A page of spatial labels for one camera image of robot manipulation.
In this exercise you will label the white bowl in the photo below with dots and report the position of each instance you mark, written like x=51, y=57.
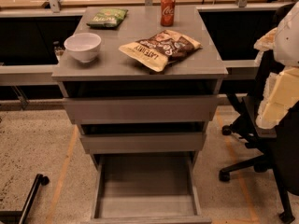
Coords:
x=83, y=47

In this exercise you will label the red soda can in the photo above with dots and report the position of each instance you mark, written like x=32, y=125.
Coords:
x=167, y=12

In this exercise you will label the grey desk frame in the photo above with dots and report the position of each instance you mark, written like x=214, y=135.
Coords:
x=28, y=72

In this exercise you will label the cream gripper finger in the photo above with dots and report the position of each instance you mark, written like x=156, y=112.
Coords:
x=267, y=41
x=281, y=92

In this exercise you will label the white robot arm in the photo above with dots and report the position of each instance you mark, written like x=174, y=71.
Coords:
x=286, y=49

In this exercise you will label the black chair base leg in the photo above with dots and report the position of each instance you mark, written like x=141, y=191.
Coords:
x=19, y=217

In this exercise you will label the grey drawer cabinet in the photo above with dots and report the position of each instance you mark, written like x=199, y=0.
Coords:
x=85, y=84

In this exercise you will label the open bottom grey drawer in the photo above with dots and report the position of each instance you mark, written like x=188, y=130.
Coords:
x=149, y=188

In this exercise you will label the brown chip bag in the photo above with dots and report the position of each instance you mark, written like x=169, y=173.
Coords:
x=162, y=49

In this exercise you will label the green chip bag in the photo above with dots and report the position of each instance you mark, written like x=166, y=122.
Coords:
x=108, y=17

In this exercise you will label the top grey drawer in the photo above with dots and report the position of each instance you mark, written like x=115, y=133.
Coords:
x=152, y=109

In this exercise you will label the black office chair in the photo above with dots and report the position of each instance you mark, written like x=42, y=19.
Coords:
x=279, y=145

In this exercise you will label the middle grey drawer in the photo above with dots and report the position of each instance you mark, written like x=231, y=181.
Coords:
x=143, y=142

